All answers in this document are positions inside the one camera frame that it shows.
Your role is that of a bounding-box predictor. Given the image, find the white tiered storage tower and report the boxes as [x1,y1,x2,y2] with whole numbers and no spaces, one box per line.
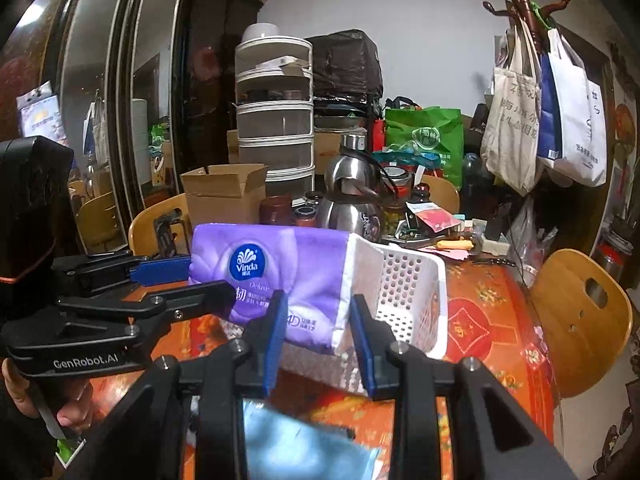
[235,35,317,196]

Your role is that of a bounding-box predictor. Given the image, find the wooden chair with slot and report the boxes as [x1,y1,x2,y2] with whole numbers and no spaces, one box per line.
[530,249,633,400]

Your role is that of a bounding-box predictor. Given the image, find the red floral tablecloth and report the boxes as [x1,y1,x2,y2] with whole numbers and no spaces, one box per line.
[85,255,558,480]

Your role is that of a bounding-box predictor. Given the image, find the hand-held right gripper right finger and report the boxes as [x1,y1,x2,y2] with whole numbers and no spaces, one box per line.
[350,294,576,480]

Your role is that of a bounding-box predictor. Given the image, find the open cardboard box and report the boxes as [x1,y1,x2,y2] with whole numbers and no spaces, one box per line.
[180,163,268,228]

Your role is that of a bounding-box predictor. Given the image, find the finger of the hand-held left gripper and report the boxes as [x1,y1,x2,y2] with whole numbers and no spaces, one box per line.
[52,252,192,302]
[2,280,236,357]

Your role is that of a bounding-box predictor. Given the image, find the stainless steel kettle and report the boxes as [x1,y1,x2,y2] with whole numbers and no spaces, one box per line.
[315,134,401,246]

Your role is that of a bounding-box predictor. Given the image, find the purple cloth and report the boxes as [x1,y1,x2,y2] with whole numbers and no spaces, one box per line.
[187,224,386,358]

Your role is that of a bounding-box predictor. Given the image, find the black paper bag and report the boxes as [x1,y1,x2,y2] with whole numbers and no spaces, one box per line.
[470,105,493,136]

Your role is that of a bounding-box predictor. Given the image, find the blue and white tote bag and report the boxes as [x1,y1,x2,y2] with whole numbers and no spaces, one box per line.
[537,52,563,167]

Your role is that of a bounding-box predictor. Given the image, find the white perforated plastic basket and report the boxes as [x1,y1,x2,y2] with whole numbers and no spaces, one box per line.
[345,242,448,361]

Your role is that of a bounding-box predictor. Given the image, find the dark cabinet with glass doors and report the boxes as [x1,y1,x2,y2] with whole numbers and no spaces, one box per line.
[0,0,262,256]

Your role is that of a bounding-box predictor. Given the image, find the black plastic covered box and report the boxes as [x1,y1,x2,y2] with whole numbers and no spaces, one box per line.
[305,29,385,103]

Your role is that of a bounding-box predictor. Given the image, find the white bowl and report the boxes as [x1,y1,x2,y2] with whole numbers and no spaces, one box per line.
[241,22,281,43]

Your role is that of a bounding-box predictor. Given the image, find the person's left hand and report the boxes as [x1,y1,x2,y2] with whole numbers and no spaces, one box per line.
[0,357,96,436]

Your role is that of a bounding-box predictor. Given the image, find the beige printed tote bag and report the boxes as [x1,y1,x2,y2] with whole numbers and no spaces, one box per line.
[480,30,543,196]

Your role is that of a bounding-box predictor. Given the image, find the wooden coat rack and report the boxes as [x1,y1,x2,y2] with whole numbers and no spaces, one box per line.
[481,0,572,51]

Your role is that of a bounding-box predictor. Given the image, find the green shopping bag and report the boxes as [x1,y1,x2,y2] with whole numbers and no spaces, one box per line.
[384,106,465,191]

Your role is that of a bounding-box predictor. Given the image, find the red wall hanging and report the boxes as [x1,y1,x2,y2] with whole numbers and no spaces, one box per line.
[615,102,640,161]

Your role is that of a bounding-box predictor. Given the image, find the large clear water bottle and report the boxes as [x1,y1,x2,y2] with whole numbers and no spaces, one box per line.
[462,152,493,196]

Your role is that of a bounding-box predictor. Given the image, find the light blue cloth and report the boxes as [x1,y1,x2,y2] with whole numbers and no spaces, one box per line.
[242,399,383,480]

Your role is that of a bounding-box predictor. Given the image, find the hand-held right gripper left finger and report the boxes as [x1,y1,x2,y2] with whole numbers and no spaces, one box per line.
[65,290,290,480]

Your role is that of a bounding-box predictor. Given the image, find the black phone stand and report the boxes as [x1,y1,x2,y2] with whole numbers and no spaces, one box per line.
[154,211,190,257]

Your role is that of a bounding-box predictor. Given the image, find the small white box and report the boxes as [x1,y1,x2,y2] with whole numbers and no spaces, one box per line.
[470,220,510,256]

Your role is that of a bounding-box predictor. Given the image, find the red canister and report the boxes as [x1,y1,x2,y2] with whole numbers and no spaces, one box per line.
[595,242,623,281]

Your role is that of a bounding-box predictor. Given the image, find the red packet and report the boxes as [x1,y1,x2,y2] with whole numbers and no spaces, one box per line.
[405,201,463,233]

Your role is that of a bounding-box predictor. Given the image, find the brown mug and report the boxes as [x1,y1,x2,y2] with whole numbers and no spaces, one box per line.
[259,195,296,226]

